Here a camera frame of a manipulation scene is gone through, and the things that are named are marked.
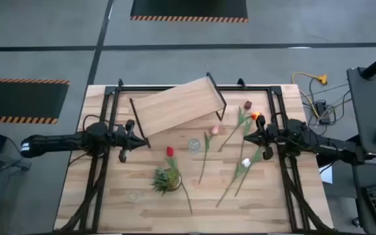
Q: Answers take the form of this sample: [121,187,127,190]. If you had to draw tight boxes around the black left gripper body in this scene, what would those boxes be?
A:
[109,119,136,163]

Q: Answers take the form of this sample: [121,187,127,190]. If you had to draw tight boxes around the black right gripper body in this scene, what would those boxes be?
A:
[256,114,280,161]

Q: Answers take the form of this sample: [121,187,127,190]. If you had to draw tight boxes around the orange artificial tulip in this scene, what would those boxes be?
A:
[238,111,261,172]

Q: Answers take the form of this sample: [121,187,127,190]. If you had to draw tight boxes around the white artificial tulip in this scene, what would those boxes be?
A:
[215,157,252,209]

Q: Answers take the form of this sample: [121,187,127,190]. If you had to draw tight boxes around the maroon artificial tulip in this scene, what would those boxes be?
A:
[217,100,253,153]

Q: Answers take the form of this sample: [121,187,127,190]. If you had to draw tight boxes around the wooden shelf with black legs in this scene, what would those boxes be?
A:
[128,71,228,149]

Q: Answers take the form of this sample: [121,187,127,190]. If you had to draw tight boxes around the red artificial tulip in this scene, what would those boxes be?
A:
[165,146,194,216]

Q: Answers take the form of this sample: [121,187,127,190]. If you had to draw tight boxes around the pink artificial tulip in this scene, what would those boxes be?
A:
[197,125,221,186]

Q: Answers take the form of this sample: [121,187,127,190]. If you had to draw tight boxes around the succulent plants in black bowl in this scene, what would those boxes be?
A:
[150,166,182,196]

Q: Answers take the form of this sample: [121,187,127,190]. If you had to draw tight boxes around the clear smooth glass vase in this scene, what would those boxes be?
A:
[126,190,140,203]

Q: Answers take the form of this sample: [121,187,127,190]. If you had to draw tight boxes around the ribbed clear glass vase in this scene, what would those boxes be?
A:
[187,138,201,154]

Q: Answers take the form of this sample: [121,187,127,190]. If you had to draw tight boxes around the black power adapter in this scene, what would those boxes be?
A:
[315,101,331,125]

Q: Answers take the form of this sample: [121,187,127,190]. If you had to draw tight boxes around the white paper sheet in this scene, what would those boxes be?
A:
[318,163,334,184]

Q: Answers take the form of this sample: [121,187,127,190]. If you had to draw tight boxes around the dark grey desk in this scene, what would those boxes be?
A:
[346,67,376,235]

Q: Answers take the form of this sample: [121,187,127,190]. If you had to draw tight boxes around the black mat with hazard stripes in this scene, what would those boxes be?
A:
[0,78,71,125]

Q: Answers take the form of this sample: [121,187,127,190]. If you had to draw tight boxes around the grey metal cart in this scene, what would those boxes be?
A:
[0,148,32,235]

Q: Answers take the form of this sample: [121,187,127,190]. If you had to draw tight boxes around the black mat with hazard stripe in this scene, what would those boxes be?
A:
[130,0,249,24]

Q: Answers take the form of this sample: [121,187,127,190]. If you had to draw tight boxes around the black aluminium table frame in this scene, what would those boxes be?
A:
[52,78,339,235]

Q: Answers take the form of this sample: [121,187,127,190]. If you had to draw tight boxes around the black floor cable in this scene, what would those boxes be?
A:
[307,78,352,128]

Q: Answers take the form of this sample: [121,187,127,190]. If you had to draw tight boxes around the yellow extension cable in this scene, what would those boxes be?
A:
[291,71,329,120]

